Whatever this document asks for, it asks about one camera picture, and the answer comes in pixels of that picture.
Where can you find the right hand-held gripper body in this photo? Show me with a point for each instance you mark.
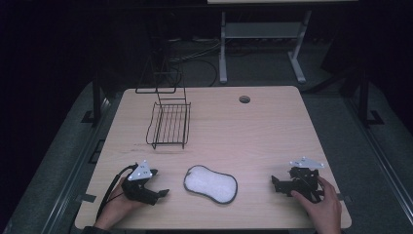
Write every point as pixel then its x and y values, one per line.
pixel 305 180

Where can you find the grey table grommet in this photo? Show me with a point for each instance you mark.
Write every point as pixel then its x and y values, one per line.
pixel 244 99

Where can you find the black metal post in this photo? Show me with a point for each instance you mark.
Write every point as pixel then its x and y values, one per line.
pixel 363 97
pixel 96 100

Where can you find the person's left hand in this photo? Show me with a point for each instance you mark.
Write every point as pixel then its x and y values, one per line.
pixel 114 208

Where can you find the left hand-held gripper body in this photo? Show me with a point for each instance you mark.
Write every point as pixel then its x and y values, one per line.
pixel 139 190

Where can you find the person's right hand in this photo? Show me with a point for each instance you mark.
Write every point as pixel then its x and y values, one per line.
pixel 323 208

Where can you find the white sponge with dark rim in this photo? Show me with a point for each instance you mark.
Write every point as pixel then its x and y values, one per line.
pixel 210 184

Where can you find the white metal stand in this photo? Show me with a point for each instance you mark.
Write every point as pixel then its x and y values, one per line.
pixel 223 58

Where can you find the grey tape strip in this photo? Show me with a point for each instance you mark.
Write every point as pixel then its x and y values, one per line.
pixel 86 197

